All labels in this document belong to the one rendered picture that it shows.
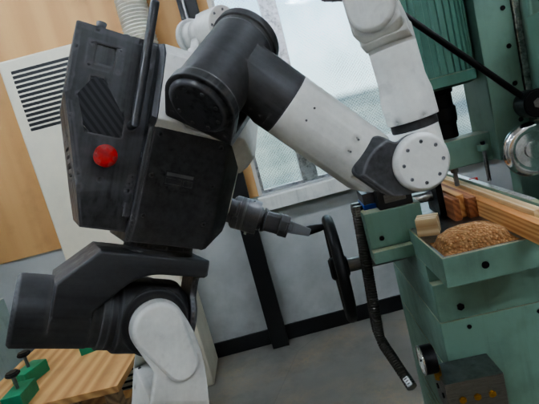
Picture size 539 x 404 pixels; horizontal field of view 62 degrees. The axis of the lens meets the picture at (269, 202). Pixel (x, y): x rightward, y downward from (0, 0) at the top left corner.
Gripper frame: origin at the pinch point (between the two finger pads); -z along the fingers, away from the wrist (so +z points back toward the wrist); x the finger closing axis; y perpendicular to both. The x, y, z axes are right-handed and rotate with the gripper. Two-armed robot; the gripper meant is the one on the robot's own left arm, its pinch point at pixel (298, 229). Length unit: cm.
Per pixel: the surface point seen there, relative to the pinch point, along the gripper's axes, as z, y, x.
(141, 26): 90, 68, -99
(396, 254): -22.3, 1.2, 13.4
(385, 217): -17.6, 8.8, 12.7
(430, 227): -25.2, 9.2, 21.4
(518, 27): -33, 57, 18
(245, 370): -4, -87, -121
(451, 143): -29.1, 30.6, 9.2
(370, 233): -15.4, 4.2, 11.9
